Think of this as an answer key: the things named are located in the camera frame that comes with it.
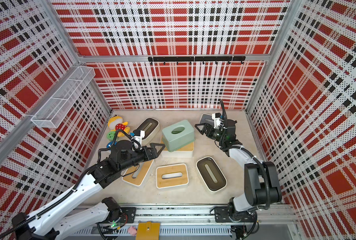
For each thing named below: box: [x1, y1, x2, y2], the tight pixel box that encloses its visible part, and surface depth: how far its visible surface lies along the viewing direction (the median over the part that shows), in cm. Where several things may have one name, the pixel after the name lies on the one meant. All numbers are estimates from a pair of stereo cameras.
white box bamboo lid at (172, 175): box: [156, 163, 189, 189], surface depth 84 cm
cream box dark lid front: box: [196, 156, 227, 193], surface depth 84 cm
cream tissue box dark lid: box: [135, 117, 161, 145], surface depth 107 cm
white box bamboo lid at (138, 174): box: [121, 159, 155, 188], surface depth 81 cm
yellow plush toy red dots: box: [108, 116, 130, 138], surface depth 107 cm
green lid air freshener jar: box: [107, 131, 116, 141], surface depth 103 cm
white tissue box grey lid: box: [199, 113, 213, 124], surface depth 113 cm
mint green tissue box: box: [162, 119, 196, 152], surface depth 88 cm
